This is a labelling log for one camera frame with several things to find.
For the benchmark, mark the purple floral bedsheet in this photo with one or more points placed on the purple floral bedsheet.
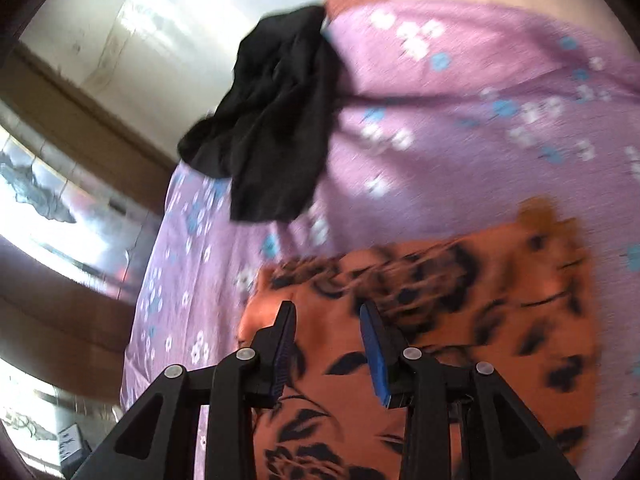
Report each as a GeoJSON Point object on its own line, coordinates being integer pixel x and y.
{"type": "Point", "coordinates": [450, 110]}

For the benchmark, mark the black garment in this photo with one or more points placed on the black garment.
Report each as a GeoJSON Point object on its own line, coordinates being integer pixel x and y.
{"type": "Point", "coordinates": [270, 125]}

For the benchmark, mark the orange floral garment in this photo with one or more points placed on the orange floral garment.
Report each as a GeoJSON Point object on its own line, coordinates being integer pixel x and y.
{"type": "Point", "coordinates": [475, 300]}

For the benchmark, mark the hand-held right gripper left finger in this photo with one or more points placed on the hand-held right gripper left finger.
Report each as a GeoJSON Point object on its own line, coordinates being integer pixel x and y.
{"type": "Point", "coordinates": [283, 357]}

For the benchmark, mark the small white box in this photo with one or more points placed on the small white box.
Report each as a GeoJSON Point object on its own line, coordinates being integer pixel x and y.
{"type": "Point", "coordinates": [72, 442]}

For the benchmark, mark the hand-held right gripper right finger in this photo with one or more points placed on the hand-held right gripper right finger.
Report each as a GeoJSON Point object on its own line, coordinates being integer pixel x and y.
{"type": "Point", "coordinates": [375, 357]}

